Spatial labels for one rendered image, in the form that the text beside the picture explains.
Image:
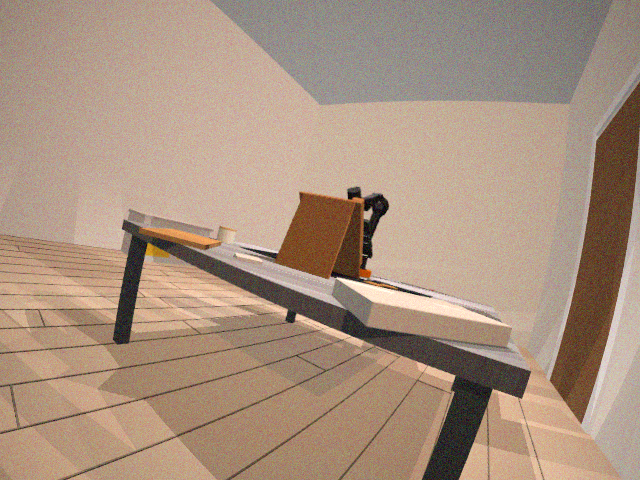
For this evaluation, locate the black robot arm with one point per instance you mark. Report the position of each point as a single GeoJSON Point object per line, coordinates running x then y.
{"type": "Point", "coordinates": [379, 206]}

